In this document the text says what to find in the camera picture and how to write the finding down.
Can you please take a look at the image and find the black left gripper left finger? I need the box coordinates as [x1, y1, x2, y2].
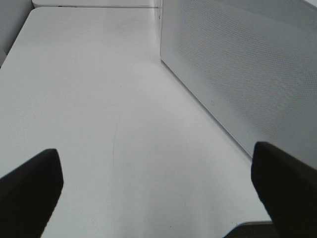
[0, 149, 64, 238]

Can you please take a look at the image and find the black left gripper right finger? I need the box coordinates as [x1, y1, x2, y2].
[251, 142, 317, 238]

